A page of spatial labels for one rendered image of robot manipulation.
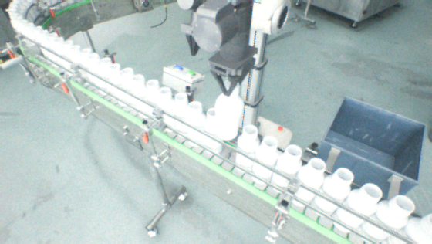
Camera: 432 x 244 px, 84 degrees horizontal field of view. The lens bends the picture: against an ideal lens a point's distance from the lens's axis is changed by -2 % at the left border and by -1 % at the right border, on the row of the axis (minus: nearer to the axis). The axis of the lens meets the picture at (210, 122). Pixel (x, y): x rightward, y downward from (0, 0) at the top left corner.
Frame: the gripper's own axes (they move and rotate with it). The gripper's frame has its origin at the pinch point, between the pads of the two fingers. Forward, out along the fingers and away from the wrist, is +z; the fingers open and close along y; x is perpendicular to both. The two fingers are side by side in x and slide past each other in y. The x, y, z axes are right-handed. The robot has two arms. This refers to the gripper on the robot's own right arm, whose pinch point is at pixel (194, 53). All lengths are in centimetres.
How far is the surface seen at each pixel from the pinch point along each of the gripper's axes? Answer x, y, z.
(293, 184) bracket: -21, 49, 15
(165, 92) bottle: -16.4, 3.0, 10.0
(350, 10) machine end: 357, 9, -30
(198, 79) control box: 0.0, 3.9, 8.7
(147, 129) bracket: -25.4, 5.2, 19.2
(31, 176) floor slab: -16, -124, 132
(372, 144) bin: 52, 70, 26
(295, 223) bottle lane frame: -16, 53, 30
